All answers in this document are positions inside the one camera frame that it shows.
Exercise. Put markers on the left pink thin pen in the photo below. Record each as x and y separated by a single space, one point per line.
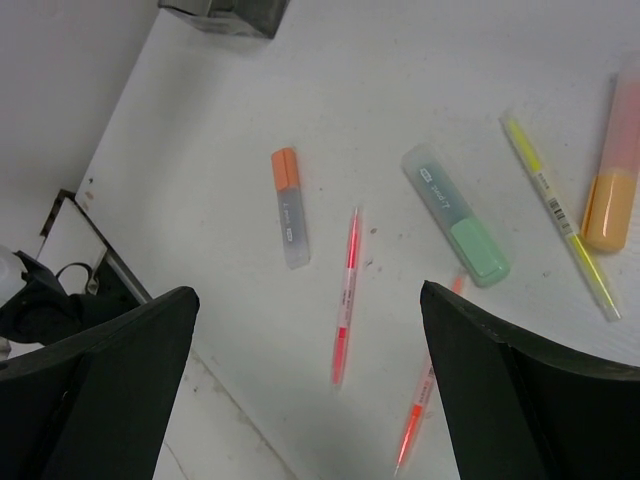
346 301

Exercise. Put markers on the orange pink highlighter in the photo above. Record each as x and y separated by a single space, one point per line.
609 207

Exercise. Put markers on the right pink thin pen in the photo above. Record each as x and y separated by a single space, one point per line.
416 414

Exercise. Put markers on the wooden clear organizer container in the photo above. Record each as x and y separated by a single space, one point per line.
249 18

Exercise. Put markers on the pink thin pen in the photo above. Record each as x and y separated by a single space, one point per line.
346 301
416 414

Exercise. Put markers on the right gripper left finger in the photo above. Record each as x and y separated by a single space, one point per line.
96 405

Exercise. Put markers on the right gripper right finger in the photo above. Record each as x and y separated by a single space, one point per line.
520 406

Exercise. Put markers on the aluminium rail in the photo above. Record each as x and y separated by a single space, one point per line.
81 258

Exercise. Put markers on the green cap highlighter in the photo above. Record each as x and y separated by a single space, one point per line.
472 242

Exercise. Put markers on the yellow thin pen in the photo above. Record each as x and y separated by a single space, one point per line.
586 263

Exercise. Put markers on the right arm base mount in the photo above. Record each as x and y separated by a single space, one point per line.
35 308

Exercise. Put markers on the orange cap grey highlighter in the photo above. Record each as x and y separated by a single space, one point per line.
290 208

